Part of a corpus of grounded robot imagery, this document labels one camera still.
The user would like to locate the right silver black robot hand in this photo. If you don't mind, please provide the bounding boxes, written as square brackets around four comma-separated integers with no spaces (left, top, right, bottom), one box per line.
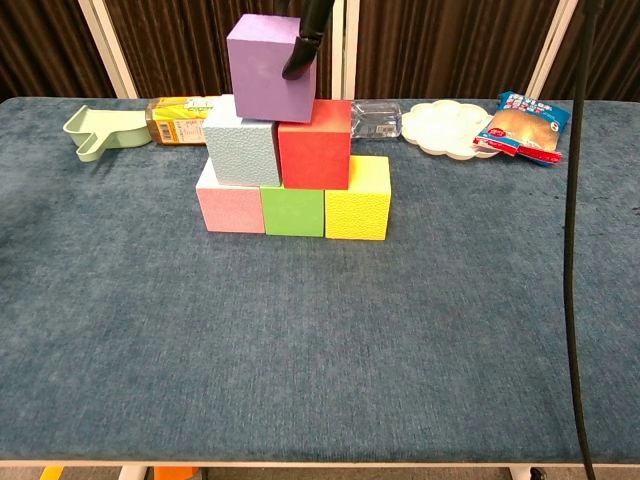
[281,0,335,81]

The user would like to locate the purple foam cube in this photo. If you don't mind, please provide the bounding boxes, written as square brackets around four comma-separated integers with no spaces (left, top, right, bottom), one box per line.
[226,13,318,124]

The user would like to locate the red foam cube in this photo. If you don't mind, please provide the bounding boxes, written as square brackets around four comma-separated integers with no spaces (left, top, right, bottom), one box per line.
[276,98,354,191]

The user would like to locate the light blue foam cube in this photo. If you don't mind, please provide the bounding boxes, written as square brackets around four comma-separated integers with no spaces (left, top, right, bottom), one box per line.
[202,94,284,188]

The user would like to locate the green foam cube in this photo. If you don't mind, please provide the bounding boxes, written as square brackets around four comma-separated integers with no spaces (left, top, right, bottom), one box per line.
[259,185,326,238]

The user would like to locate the yellow foam cube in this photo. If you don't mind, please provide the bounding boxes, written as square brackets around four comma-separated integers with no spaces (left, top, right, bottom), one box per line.
[323,155,392,242]

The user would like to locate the pink foam cube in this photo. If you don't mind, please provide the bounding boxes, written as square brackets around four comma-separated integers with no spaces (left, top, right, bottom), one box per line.
[195,157,267,235]

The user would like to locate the clear plastic water bottle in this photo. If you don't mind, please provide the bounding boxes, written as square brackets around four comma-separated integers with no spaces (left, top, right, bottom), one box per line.
[349,101,404,140]

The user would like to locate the tea bottle yellow label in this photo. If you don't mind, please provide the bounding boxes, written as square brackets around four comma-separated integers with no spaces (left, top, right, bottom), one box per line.
[144,96,221,147]

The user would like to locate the white flower-shaped paint palette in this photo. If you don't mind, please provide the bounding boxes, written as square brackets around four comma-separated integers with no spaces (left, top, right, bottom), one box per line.
[401,99,501,161]

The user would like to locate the light green plastic dustpan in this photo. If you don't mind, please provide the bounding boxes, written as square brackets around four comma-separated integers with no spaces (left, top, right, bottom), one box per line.
[62,104,151,164]

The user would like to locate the blue red snack bag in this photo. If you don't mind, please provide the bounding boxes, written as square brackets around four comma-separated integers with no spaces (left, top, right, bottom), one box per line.
[472,90,572,166]

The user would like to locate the blue tablecloth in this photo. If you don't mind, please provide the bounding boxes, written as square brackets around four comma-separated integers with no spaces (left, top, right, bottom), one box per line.
[0,96,640,462]

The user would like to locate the orange object under table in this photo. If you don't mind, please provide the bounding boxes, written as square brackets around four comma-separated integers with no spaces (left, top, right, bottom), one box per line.
[153,465,199,480]

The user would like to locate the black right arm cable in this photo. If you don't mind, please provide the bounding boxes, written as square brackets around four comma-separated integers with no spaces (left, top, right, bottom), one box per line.
[563,0,599,480]

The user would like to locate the white table frame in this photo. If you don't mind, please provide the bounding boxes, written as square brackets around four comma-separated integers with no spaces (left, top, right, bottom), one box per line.
[0,458,640,480]

